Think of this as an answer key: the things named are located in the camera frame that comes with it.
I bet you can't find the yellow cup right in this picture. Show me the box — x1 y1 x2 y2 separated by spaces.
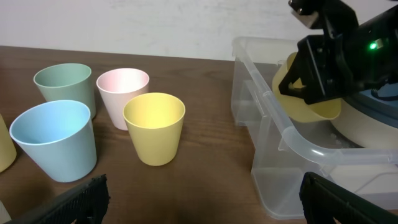
123 93 186 166

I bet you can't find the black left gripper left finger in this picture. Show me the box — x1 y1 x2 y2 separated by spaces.
8 174 110 224

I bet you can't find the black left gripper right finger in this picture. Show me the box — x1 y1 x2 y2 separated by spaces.
299 172 397 224

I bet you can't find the clear plastic storage container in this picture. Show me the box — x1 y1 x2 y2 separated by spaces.
231 37 397 220

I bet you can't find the yellow cup left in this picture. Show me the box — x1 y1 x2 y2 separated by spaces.
0 116 17 172

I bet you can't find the beige bowl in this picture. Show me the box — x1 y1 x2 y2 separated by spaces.
331 101 397 149

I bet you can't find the yellow bowl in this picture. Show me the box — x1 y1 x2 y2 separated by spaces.
272 52 341 123

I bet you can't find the green cup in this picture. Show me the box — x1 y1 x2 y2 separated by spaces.
33 63 96 119

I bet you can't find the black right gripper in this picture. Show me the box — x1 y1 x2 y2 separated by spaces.
278 0 397 105

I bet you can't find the dark blue bowl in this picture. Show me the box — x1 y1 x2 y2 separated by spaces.
343 83 397 128

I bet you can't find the yellow cup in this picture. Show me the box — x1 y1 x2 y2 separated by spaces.
0 116 17 172
123 93 186 166

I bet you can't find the pink cup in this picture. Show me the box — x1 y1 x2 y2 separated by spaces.
96 68 150 131

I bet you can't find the cream white cup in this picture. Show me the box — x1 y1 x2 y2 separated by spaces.
0 202 11 224

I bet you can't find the light blue cup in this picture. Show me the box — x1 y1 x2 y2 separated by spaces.
9 100 97 182

